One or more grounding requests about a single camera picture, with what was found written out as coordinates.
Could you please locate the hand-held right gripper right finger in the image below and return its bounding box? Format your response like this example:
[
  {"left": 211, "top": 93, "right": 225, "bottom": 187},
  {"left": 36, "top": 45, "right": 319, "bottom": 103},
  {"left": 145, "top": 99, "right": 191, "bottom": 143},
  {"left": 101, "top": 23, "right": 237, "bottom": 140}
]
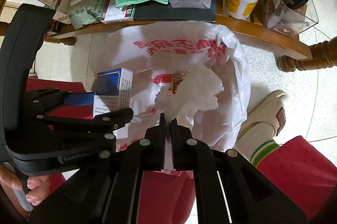
[{"left": 171, "top": 118, "right": 308, "bottom": 224}]

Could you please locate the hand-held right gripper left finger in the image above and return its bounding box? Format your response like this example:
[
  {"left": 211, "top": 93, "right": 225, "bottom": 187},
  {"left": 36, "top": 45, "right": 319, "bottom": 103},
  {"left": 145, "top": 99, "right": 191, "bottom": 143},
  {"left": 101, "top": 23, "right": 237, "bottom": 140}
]
[{"left": 29, "top": 113, "right": 168, "bottom": 224}]

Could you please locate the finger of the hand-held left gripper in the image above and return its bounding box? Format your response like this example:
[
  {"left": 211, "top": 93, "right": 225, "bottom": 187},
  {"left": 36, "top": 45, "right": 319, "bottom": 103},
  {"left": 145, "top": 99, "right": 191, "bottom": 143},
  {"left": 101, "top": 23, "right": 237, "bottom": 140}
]
[
  {"left": 36, "top": 108, "right": 134, "bottom": 135},
  {"left": 25, "top": 88, "right": 95, "bottom": 113}
]

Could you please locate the blue white cigarette pack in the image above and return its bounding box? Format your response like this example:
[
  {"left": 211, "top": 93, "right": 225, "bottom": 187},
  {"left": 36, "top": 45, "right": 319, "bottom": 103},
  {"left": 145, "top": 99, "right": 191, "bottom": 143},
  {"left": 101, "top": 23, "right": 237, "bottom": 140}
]
[{"left": 93, "top": 68, "right": 134, "bottom": 139}]

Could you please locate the white tissue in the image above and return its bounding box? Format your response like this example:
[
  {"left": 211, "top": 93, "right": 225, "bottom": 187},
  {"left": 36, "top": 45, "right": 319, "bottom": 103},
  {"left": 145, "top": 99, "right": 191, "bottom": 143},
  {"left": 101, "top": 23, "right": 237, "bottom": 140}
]
[{"left": 153, "top": 64, "right": 225, "bottom": 170}]

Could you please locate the brown red snack wrapper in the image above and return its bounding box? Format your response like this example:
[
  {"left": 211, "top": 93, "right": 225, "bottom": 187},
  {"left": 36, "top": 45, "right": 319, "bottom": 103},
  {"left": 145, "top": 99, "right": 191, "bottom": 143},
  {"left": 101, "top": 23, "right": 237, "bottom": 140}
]
[{"left": 171, "top": 70, "right": 191, "bottom": 96}]

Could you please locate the white plastic bag red print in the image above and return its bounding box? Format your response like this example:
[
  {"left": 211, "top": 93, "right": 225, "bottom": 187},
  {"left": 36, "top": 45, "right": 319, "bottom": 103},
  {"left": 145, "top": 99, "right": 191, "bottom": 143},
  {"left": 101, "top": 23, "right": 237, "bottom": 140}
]
[{"left": 91, "top": 21, "right": 251, "bottom": 178}]

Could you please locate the person's left hand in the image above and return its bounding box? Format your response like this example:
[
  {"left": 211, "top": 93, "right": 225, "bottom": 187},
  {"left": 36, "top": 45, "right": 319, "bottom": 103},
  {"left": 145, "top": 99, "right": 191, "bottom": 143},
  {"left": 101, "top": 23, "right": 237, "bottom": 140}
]
[{"left": 0, "top": 163, "right": 51, "bottom": 219}]

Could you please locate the person's left red trouser leg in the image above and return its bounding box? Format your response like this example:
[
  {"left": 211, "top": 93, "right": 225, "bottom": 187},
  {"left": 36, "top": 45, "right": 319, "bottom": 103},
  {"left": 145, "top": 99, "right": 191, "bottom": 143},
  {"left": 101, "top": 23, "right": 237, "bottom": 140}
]
[{"left": 25, "top": 78, "right": 197, "bottom": 224}]

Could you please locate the person's red trouser leg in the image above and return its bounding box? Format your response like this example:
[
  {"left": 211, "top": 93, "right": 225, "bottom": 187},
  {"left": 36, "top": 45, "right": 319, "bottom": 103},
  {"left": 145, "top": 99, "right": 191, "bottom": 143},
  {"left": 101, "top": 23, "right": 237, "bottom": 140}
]
[
  {"left": 25, "top": 78, "right": 197, "bottom": 224},
  {"left": 257, "top": 135, "right": 337, "bottom": 223}
]

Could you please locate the white green striped sock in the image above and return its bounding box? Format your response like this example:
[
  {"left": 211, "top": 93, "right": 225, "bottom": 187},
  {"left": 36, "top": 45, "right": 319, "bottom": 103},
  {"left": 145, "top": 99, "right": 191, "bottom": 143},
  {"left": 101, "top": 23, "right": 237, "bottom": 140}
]
[{"left": 235, "top": 121, "right": 280, "bottom": 167}]

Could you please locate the red white medicine box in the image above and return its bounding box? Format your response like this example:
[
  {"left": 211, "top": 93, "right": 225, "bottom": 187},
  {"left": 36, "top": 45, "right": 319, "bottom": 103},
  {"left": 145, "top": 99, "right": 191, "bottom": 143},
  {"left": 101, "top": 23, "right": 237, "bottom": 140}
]
[{"left": 101, "top": 0, "right": 135, "bottom": 24}]

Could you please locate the person's right beige slipper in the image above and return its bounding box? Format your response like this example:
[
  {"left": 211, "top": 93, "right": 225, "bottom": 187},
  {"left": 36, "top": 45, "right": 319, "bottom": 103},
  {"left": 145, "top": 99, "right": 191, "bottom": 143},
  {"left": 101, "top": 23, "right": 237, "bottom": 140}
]
[{"left": 237, "top": 90, "right": 290, "bottom": 147}]

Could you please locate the person's right red trouser leg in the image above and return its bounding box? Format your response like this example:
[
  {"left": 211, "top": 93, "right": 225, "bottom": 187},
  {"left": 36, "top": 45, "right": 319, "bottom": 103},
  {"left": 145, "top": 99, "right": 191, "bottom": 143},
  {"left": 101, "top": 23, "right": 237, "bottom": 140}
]
[{"left": 257, "top": 135, "right": 337, "bottom": 223}]

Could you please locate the white top wooden table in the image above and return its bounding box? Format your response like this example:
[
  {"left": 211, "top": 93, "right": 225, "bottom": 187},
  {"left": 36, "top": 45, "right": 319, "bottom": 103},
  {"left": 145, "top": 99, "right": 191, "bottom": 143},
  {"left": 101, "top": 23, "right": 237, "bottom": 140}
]
[{"left": 0, "top": 0, "right": 337, "bottom": 72}]

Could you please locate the clear plastic container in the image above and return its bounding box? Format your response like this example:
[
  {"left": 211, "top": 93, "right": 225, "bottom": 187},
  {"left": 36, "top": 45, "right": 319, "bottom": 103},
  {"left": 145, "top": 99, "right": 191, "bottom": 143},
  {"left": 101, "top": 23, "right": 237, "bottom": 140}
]
[{"left": 262, "top": 0, "right": 320, "bottom": 36}]

